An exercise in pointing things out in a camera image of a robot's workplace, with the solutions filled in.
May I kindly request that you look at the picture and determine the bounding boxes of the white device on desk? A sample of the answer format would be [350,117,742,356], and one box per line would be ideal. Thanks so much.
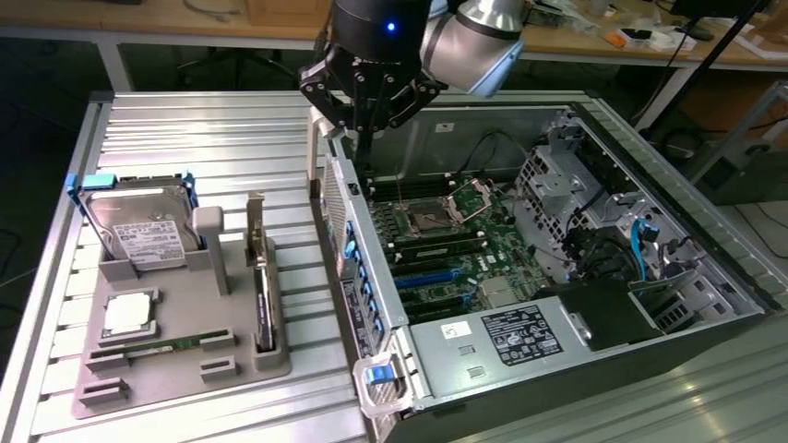
[604,25,699,53]

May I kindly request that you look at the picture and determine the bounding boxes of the silver chipset heatsink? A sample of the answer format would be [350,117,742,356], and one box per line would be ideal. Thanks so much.
[478,278,520,309]

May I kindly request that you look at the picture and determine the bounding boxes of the black expansion slot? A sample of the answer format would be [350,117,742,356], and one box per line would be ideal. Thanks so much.
[407,306,468,324]
[403,294,464,311]

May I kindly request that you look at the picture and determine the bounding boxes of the green motherboard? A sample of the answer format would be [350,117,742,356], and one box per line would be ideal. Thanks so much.
[366,173,555,327]

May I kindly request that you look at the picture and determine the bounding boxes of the black desk monitor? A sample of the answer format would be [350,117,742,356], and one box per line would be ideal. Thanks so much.
[668,0,775,19]

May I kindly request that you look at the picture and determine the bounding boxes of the silver CPU chip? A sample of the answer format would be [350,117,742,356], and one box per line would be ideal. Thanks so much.
[102,292,155,334]

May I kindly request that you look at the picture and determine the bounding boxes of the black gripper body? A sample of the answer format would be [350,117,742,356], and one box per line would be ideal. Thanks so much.
[323,0,432,79]

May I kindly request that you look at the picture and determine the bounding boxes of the black wire loop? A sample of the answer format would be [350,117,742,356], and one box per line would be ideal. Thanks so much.
[459,130,530,181]

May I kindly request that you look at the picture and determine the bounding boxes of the metal disk bay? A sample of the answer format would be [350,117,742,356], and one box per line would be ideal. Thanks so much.
[627,267,750,334]

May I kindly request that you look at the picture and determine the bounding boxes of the blue card retainer strip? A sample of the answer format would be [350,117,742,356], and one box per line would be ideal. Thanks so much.
[343,220,388,359]

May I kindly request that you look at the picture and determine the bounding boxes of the grey parts rack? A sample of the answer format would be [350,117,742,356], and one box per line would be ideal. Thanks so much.
[71,206,295,420]

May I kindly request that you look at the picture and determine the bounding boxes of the black graphics card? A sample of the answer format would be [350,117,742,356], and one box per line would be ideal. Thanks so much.
[244,191,279,356]

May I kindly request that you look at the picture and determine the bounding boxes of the green RAM stick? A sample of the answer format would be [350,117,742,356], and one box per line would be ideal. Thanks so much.
[90,328,228,360]

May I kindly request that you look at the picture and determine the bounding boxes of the metal socket cover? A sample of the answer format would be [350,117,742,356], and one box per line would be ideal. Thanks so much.
[443,178,499,222]

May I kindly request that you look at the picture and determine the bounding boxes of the blue wire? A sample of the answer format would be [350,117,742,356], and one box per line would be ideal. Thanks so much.
[628,214,666,283]

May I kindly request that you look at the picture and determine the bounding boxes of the black slanted pole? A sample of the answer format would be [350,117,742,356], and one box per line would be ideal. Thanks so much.
[627,0,775,128]

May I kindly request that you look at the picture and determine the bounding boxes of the open black PC case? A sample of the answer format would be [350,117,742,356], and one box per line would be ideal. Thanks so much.
[306,99,779,443]

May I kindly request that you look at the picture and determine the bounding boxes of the hard disk in blue caddy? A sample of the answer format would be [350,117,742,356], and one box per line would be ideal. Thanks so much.
[64,169,203,273]

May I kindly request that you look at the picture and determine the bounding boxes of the black installed RAM stick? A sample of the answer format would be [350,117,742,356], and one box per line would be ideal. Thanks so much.
[394,237,490,264]

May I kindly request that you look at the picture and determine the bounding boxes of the black cable bundle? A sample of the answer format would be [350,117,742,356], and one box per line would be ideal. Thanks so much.
[560,223,639,283]

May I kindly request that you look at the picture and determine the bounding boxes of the black RAM slot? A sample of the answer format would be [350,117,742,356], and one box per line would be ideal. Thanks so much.
[368,184,460,200]
[367,174,458,190]

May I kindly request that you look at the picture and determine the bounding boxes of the blue expansion slot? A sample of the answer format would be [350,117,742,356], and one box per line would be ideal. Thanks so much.
[394,269,462,291]

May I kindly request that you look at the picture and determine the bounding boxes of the CPU socket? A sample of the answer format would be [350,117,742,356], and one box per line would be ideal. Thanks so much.
[400,198,456,240]

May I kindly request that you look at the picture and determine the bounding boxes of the grey case handle blue latch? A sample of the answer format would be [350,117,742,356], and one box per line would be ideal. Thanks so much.
[354,353,412,419]

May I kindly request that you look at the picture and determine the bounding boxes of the metal drive cage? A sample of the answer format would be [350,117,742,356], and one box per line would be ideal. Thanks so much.
[512,124,623,227]

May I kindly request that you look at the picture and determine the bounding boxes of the silver power supply unit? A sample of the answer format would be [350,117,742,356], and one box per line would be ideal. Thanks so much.
[396,294,596,401]

